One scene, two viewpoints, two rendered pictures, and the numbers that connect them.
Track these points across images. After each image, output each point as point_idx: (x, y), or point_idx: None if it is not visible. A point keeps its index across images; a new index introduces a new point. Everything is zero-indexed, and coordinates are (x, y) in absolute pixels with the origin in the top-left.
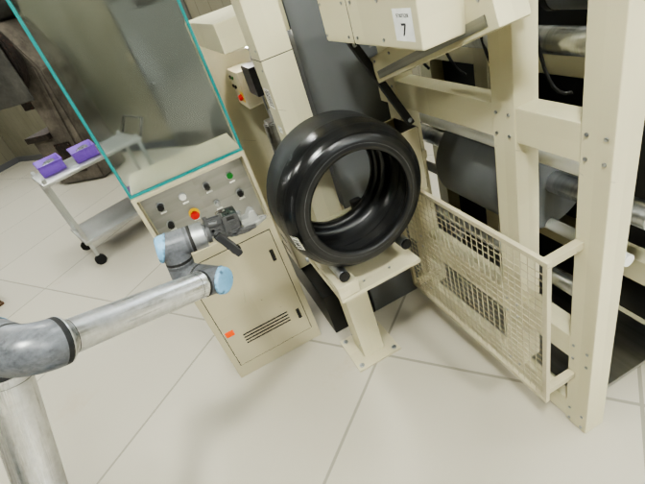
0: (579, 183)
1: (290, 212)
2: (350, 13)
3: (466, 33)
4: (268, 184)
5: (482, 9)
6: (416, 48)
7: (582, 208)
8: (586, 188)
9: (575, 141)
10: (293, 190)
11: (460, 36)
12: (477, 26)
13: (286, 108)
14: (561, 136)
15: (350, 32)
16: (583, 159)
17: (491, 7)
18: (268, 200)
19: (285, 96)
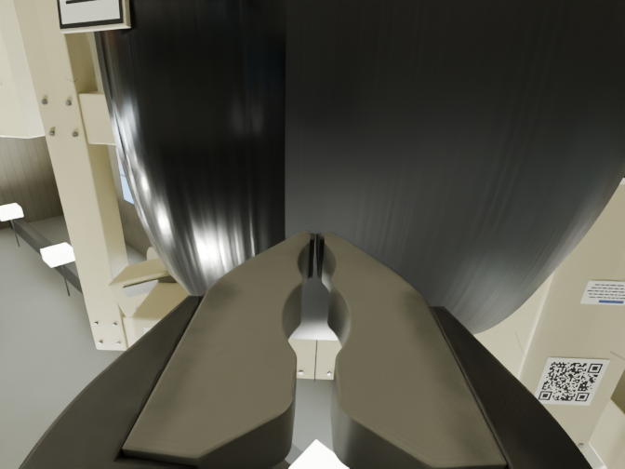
0: (67, 63)
1: (151, 213)
2: (307, 360)
3: (152, 283)
4: (458, 301)
5: (132, 301)
6: (144, 320)
7: (53, 23)
8: (56, 60)
9: (90, 120)
10: (182, 286)
11: (165, 279)
12: (136, 288)
13: (511, 334)
14: (109, 122)
15: (322, 340)
16: (68, 102)
17: (118, 301)
18: (507, 224)
19: (500, 354)
